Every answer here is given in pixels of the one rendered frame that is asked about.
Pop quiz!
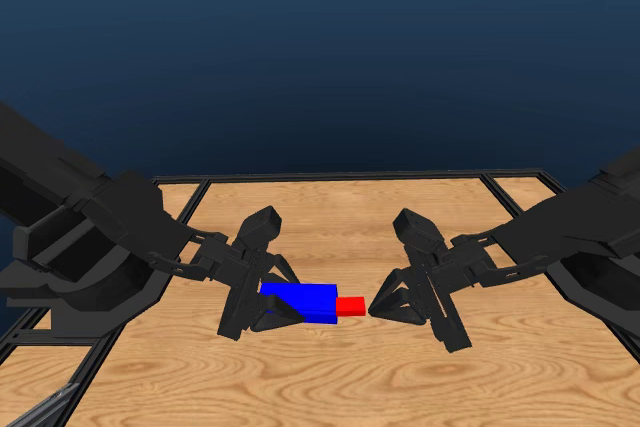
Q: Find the black table frame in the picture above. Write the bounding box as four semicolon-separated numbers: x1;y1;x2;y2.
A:
0;169;640;427

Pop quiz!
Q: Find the thin red peg bar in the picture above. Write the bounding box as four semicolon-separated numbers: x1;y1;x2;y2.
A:
335;296;367;318

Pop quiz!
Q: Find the blue hollow socket block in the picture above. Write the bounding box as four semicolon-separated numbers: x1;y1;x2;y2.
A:
259;282;339;325

